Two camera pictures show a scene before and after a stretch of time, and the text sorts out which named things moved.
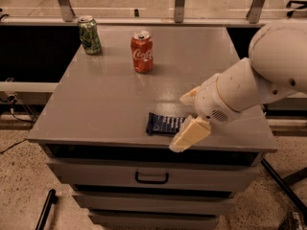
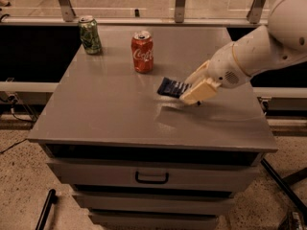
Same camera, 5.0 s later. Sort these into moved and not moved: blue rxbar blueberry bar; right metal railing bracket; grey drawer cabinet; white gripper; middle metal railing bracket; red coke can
Moved: blue rxbar blueberry bar; white gripper
Not moved: middle metal railing bracket; grey drawer cabinet; red coke can; right metal railing bracket
